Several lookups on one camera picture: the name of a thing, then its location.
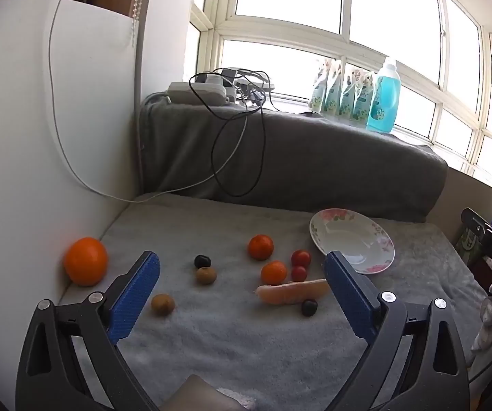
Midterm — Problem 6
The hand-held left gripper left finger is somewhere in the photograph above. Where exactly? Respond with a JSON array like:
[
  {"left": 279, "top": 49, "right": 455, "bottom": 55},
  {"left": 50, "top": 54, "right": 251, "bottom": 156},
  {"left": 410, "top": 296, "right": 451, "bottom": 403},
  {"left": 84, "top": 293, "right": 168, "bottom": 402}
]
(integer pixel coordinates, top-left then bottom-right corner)
[{"left": 15, "top": 250, "right": 161, "bottom": 411}]

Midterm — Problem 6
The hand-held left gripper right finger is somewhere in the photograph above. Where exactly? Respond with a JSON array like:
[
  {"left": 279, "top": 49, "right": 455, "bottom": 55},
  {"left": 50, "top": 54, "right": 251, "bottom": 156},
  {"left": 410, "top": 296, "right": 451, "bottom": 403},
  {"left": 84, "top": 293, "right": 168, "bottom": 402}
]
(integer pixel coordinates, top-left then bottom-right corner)
[{"left": 324, "top": 250, "right": 470, "bottom": 411}]

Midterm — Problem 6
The brown longan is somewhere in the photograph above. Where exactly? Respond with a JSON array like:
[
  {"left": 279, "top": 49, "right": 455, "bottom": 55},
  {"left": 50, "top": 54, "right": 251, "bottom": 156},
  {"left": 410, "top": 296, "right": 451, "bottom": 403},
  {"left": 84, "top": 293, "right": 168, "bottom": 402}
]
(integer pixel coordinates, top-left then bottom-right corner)
[
  {"left": 151, "top": 294, "right": 176, "bottom": 316},
  {"left": 195, "top": 266, "right": 218, "bottom": 285}
]

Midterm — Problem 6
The white floral plate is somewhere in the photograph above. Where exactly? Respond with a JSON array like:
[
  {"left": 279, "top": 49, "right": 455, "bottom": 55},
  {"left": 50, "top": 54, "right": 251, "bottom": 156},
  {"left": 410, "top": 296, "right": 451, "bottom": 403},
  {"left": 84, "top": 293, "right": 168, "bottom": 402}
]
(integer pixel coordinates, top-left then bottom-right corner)
[{"left": 309, "top": 208, "right": 396, "bottom": 275}]

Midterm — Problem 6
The peeled pomelo segment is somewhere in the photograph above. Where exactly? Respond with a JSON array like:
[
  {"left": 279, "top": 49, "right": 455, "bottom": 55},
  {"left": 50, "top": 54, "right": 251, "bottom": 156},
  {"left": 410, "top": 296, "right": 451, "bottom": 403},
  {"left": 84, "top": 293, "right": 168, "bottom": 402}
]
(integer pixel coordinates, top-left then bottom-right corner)
[{"left": 255, "top": 278, "right": 331, "bottom": 306}]

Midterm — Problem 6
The small tangerine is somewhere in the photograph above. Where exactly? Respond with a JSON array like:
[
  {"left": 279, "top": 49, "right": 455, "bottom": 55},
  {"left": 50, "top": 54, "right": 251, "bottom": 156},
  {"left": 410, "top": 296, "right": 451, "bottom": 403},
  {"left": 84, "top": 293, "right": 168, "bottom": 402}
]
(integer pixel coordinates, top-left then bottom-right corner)
[
  {"left": 248, "top": 234, "right": 275, "bottom": 261},
  {"left": 261, "top": 261, "right": 288, "bottom": 286}
]

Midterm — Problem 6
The large orange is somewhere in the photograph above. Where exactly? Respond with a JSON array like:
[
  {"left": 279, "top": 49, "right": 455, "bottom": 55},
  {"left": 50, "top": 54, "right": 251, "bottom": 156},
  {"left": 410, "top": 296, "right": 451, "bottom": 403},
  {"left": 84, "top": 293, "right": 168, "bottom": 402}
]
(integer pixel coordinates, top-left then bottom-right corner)
[{"left": 63, "top": 237, "right": 109, "bottom": 287}]

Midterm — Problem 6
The light grey fleece blanket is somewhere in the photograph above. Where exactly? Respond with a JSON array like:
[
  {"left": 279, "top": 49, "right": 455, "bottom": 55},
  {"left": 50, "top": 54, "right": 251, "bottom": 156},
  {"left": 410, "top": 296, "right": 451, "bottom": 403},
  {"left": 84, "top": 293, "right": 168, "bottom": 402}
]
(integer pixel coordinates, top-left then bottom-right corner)
[{"left": 58, "top": 192, "right": 487, "bottom": 411}]

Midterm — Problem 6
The grey sofa back cushion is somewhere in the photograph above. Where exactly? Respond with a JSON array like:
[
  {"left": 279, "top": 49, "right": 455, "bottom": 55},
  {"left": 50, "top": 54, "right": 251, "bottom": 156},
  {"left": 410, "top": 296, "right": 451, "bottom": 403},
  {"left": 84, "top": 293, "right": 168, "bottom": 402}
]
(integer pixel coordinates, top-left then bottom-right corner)
[{"left": 138, "top": 92, "right": 449, "bottom": 223}]

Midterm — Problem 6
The blue detergent bottle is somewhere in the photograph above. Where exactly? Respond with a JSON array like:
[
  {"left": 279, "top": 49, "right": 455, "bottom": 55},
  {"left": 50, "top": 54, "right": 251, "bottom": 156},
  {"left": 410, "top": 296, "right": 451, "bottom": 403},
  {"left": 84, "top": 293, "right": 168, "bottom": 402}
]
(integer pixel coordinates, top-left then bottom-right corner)
[{"left": 366, "top": 58, "right": 402, "bottom": 133}]

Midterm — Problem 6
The white power strip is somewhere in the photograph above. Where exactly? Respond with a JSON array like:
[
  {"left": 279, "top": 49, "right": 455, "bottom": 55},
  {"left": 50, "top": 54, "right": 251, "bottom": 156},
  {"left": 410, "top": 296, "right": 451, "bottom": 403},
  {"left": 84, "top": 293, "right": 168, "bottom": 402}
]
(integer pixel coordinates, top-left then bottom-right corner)
[{"left": 168, "top": 81, "right": 226, "bottom": 105}]

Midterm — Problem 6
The white cable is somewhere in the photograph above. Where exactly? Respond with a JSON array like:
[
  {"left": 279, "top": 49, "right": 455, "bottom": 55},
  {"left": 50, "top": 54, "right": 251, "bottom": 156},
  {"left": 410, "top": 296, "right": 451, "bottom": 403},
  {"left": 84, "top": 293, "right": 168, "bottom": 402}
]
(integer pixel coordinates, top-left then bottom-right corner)
[{"left": 48, "top": 0, "right": 249, "bottom": 204}]

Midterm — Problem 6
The black cable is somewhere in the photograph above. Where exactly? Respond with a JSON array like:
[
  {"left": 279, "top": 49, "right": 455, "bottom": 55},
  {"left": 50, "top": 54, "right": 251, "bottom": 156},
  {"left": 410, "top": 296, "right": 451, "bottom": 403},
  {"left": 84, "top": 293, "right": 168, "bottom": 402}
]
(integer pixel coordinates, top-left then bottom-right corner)
[{"left": 188, "top": 67, "right": 272, "bottom": 198}]

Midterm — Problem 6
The white bead chain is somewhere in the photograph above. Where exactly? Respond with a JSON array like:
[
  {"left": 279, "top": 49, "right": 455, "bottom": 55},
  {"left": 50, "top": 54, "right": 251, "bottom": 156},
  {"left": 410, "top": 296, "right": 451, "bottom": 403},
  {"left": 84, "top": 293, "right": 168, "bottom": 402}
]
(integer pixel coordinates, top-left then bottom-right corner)
[{"left": 130, "top": 0, "right": 142, "bottom": 48}]

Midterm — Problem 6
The white window frame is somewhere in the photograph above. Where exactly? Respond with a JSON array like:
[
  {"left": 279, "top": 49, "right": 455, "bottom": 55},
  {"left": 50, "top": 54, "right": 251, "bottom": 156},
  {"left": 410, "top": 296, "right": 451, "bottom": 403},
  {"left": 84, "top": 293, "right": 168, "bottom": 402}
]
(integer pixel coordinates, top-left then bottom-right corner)
[{"left": 188, "top": 0, "right": 492, "bottom": 189}]

